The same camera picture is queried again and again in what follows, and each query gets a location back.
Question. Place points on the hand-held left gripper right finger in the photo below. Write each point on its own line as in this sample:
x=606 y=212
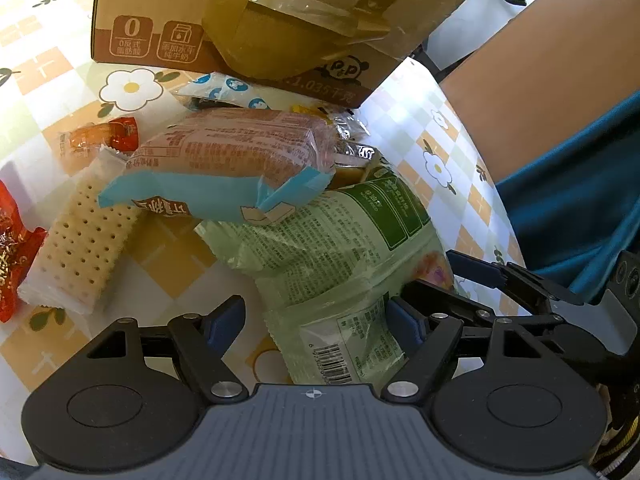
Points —
x=402 y=319

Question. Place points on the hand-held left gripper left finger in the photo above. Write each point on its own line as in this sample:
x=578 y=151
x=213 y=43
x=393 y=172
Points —
x=225 y=321

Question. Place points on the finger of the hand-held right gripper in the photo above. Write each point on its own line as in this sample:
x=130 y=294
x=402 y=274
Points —
x=450 y=300
x=475 y=267

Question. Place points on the green snack bag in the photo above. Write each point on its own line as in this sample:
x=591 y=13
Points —
x=320 y=255

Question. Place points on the clear cracker packet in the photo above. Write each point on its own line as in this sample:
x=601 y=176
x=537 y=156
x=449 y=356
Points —
x=80 y=240

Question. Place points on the taped cardboard box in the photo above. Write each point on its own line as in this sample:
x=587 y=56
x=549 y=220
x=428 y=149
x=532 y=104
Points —
x=150 y=10

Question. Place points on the clear printed snack packet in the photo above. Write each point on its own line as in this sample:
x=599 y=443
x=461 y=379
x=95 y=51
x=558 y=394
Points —
x=352 y=152

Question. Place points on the pink bread packet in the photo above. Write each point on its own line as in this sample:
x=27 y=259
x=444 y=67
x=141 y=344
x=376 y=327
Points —
x=225 y=150

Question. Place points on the brown wooden panel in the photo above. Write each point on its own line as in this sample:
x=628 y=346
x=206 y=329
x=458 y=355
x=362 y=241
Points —
x=550 y=85

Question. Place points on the red snack packet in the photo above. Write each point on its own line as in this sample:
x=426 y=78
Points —
x=12 y=260

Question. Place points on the small orange candy packet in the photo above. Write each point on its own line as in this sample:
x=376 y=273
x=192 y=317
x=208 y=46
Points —
x=100 y=135

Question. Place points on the blue white snack packet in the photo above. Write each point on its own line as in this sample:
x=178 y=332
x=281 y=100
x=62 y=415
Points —
x=235 y=90

